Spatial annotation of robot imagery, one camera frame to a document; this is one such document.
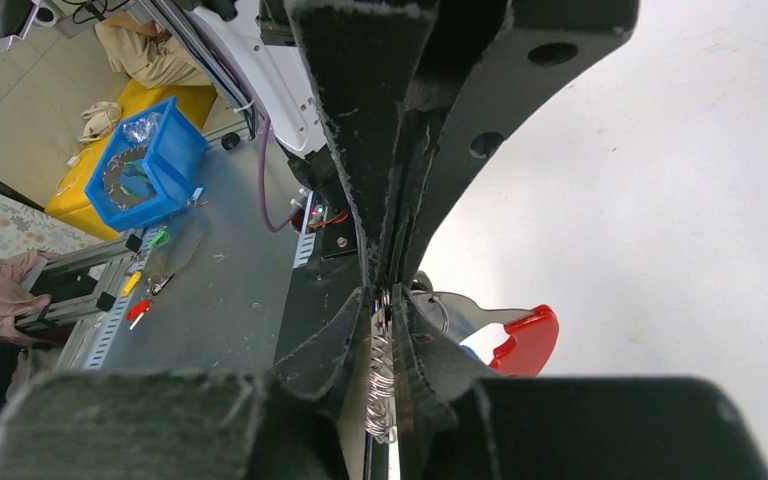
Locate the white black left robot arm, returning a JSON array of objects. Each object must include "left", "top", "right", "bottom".
[{"left": 142, "top": 1, "right": 640, "bottom": 289}]

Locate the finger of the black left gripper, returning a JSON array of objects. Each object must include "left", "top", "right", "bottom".
[
  {"left": 285, "top": 1, "right": 438, "bottom": 287},
  {"left": 393, "top": 1, "right": 640, "bottom": 284}
]

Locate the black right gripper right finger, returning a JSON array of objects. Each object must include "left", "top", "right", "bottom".
[{"left": 391, "top": 284, "right": 499, "bottom": 431}]

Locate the blue plastic bin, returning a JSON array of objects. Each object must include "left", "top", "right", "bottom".
[{"left": 105, "top": 97, "right": 208, "bottom": 232}]

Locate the yellow box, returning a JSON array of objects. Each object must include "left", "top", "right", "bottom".
[{"left": 45, "top": 80, "right": 218, "bottom": 240}]

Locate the blue key tag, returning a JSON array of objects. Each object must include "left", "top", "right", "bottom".
[{"left": 459, "top": 343, "right": 485, "bottom": 363}]

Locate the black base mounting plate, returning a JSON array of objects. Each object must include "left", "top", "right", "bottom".
[{"left": 274, "top": 189, "right": 361, "bottom": 361}]

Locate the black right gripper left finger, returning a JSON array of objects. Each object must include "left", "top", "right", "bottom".
[{"left": 271, "top": 287, "right": 372, "bottom": 421}]

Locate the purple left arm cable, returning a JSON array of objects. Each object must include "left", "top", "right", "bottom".
[{"left": 188, "top": 13, "right": 309, "bottom": 235}]

